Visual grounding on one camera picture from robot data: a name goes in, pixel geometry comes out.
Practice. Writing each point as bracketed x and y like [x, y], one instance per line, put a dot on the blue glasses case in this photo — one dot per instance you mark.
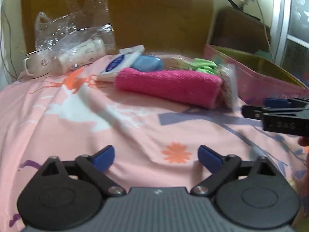
[147, 63]

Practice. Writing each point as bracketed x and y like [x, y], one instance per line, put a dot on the frosted glass window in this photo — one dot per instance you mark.
[289, 37]

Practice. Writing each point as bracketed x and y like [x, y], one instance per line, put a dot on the pink towel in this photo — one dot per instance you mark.
[184, 86]

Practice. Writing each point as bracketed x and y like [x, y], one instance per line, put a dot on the pink tin box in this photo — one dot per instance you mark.
[257, 77]

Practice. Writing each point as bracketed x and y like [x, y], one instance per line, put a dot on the person right hand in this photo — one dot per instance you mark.
[302, 184]

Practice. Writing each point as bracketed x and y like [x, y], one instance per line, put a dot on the white blue packet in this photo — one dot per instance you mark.
[125, 59]

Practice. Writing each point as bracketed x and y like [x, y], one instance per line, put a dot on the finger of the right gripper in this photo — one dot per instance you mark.
[257, 112]
[285, 103]

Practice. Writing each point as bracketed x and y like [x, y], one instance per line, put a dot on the pink patterned bedsheet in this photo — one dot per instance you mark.
[155, 140]

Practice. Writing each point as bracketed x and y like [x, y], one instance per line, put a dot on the brown cushion board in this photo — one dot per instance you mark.
[236, 30]

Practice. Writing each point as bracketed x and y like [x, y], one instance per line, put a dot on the white paper cup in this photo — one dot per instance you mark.
[85, 53]

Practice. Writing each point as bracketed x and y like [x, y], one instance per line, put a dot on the green cloth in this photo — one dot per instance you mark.
[205, 66]

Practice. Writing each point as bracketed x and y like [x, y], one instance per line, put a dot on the wooden headboard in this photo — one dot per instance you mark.
[174, 26]

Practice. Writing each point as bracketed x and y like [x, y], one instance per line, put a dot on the white mug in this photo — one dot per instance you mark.
[40, 63]

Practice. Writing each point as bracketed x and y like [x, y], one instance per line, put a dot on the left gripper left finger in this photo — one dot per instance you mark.
[67, 194]

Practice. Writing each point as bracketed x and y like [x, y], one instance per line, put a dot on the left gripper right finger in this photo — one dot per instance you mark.
[245, 194]

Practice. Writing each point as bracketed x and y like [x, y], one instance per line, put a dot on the clear plastic bag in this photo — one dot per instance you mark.
[81, 24]

